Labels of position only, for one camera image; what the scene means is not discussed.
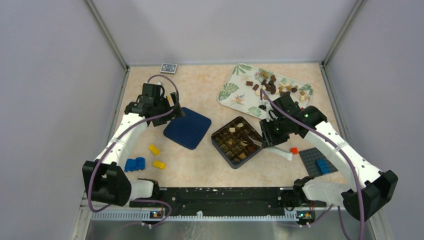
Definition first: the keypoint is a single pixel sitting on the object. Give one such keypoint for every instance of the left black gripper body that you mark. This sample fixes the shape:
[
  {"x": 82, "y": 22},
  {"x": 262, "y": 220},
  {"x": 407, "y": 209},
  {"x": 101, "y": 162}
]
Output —
[{"x": 162, "y": 104}]

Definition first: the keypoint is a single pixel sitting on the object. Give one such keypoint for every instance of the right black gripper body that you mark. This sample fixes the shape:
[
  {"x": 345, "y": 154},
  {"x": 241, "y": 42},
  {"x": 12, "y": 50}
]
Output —
[{"x": 275, "y": 130}]

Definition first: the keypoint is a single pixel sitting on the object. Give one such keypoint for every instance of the metal serving tongs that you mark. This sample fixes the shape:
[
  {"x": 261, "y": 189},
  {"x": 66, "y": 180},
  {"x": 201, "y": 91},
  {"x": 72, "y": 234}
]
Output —
[{"x": 280, "y": 152}]

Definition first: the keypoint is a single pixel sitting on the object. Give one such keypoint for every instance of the dark blue chocolate box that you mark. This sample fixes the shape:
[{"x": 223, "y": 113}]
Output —
[{"x": 230, "y": 146}]

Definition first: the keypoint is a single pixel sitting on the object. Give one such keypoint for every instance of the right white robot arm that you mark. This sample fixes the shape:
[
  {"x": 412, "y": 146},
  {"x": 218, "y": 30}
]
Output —
[{"x": 368, "y": 188}]

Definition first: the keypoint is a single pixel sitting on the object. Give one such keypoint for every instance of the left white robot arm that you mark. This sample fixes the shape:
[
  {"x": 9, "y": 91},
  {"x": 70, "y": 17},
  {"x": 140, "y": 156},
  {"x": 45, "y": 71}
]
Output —
[{"x": 104, "y": 177}]

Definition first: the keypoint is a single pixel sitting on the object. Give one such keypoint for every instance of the dark blue box lid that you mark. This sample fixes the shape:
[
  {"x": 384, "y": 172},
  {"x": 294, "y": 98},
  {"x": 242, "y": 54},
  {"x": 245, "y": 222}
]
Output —
[{"x": 189, "y": 130}]

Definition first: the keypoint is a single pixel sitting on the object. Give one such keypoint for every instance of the orange red cube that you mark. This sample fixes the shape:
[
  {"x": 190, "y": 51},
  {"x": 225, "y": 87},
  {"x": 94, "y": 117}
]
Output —
[{"x": 294, "y": 150}]

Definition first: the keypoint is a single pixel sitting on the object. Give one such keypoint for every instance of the playing card deck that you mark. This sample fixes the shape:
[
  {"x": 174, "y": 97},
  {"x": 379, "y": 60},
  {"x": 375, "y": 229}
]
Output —
[{"x": 168, "y": 68}]

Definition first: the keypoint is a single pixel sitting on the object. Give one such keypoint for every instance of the yellow brick upper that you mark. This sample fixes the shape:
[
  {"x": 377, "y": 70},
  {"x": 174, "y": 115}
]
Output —
[{"x": 154, "y": 150}]

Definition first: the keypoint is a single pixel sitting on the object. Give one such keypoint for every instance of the yellow brick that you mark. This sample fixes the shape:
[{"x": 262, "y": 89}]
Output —
[
  {"x": 158, "y": 164},
  {"x": 154, "y": 150}
]

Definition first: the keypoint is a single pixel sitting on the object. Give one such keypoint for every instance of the leaf patterned tray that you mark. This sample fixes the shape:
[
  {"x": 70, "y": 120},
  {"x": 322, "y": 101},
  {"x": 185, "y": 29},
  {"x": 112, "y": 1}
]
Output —
[{"x": 243, "y": 87}]

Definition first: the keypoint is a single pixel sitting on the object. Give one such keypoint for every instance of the grey lego baseplate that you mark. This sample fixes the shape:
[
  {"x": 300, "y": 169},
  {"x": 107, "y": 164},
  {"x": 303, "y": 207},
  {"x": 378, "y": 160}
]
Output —
[{"x": 309, "y": 157}]

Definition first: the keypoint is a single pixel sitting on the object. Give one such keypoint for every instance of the yellow brick lower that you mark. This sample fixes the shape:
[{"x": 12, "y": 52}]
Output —
[{"x": 158, "y": 164}]

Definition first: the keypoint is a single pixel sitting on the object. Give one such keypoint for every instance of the blue lego brick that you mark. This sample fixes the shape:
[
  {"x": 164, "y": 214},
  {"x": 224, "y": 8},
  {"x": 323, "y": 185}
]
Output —
[{"x": 323, "y": 166}]

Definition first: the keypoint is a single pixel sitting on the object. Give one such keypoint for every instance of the blue toy car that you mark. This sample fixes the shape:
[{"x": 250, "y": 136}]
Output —
[{"x": 136, "y": 164}]

